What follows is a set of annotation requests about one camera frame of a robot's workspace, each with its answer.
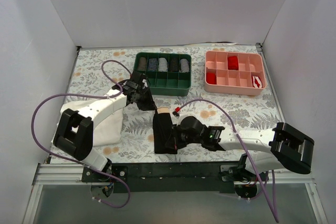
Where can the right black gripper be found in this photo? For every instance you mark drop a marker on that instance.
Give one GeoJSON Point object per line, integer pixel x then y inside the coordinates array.
{"type": "Point", "coordinates": [174, 137]}

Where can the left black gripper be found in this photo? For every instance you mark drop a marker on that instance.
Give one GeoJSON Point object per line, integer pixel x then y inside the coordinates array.
{"type": "Point", "coordinates": [142, 96]}

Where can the black underwear beige waistband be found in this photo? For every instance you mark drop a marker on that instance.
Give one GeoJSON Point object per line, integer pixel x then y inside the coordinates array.
{"type": "Point", "coordinates": [162, 123]}

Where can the pink divided organizer tray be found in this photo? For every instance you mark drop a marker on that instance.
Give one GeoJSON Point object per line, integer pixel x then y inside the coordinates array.
{"type": "Point", "coordinates": [234, 81]}

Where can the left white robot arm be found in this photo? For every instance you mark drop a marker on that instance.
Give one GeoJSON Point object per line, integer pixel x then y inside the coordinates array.
{"type": "Point", "coordinates": [89, 155]}

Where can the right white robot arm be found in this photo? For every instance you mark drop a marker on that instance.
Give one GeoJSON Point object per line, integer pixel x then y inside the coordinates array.
{"type": "Point", "coordinates": [281, 147]}

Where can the brown rolled underwear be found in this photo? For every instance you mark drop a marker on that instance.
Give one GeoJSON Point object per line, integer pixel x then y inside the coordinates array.
{"type": "Point", "coordinates": [142, 63]}

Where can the blue striped rolled underwear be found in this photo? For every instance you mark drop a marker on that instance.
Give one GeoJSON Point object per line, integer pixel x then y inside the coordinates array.
{"type": "Point", "coordinates": [152, 64]}

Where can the white grey striped roll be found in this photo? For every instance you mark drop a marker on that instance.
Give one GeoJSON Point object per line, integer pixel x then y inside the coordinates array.
{"type": "Point", "coordinates": [162, 65]}

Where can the black rolled underwear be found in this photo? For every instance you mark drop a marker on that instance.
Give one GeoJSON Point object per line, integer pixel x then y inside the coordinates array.
{"type": "Point", "coordinates": [173, 65]}

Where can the grey white rolled underwear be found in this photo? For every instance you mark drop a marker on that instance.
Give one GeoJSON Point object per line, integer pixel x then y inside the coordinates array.
{"type": "Point", "coordinates": [184, 66]}

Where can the red rolled underwear lower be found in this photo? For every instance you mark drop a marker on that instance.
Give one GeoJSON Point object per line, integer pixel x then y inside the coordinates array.
{"type": "Point", "coordinates": [211, 78]}

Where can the red rolled underwear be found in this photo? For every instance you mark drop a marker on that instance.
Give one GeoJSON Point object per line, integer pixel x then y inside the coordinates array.
{"type": "Point", "coordinates": [233, 63]}
{"type": "Point", "coordinates": [211, 78]}

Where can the red rolled underwear upper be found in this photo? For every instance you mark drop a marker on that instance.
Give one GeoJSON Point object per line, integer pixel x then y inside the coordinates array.
{"type": "Point", "coordinates": [233, 63]}

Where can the red white striped roll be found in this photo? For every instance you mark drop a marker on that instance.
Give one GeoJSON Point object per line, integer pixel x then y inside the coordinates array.
{"type": "Point", "coordinates": [256, 82]}

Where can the green divided organizer tray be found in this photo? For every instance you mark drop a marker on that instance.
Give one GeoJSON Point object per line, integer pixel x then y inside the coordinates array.
{"type": "Point", "coordinates": [166, 83]}

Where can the white folded cloth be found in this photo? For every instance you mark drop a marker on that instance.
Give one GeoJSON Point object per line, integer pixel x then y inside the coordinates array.
{"type": "Point", "coordinates": [110, 129]}

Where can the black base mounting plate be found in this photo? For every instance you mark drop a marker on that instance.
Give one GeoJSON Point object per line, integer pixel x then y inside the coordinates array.
{"type": "Point", "coordinates": [186, 176]}

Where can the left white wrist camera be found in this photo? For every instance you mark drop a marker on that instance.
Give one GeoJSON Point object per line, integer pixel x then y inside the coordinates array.
{"type": "Point", "coordinates": [144, 84]}

